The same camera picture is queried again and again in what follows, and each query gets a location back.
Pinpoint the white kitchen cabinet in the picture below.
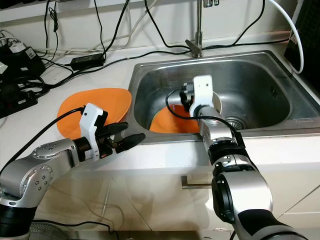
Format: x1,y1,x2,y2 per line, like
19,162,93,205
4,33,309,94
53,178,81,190
0,160,320,236

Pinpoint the white cup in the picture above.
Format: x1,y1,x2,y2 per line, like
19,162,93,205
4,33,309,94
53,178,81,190
210,91,224,117

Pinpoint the metal sink drain strainer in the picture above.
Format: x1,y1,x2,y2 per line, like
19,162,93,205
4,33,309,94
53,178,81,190
225,116,246,130

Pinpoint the chrome faucet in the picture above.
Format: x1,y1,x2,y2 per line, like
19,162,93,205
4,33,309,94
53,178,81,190
186,0,221,57

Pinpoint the black power adapter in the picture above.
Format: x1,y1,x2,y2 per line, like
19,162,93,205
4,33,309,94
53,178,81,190
70,52,106,71

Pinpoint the stainless steel sink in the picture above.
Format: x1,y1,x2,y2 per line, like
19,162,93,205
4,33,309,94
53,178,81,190
127,50,320,143

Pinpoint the white fan grille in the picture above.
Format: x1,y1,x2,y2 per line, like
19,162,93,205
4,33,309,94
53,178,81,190
30,221,81,236

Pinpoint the black power strip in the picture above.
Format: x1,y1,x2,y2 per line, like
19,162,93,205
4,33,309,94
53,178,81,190
0,82,38,118

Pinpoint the black battery charger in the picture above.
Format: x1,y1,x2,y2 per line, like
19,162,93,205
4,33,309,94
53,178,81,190
0,40,46,76

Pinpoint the black appliance with warning label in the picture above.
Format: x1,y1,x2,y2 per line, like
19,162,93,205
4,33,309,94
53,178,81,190
284,0,320,96

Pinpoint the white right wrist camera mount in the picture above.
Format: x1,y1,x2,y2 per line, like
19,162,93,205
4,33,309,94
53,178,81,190
192,75,215,119

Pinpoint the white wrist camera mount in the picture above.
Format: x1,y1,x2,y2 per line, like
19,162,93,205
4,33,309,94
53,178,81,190
192,75,215,119
82,103,108,162

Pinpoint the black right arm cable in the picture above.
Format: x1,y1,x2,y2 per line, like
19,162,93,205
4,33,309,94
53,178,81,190
171,88,248,151

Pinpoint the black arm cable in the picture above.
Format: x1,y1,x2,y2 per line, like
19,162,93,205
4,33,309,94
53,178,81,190
0,106,88,171
171,88,248,151

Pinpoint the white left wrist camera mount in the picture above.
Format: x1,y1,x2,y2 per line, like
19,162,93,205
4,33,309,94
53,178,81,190
82,103,108,162

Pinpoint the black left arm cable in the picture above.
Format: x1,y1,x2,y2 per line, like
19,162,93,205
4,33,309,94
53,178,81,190
0,106,88,171

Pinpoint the black power cable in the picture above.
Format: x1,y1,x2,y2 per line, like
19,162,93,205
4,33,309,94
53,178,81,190
210,0,267,49
95,0,106,55
102,0,130,55
144,0,288,51

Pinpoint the black cable with knot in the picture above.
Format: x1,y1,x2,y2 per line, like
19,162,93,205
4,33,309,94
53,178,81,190
44,0,59,51

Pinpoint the white hose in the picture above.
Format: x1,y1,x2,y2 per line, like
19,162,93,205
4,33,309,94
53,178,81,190
267,0,305,75

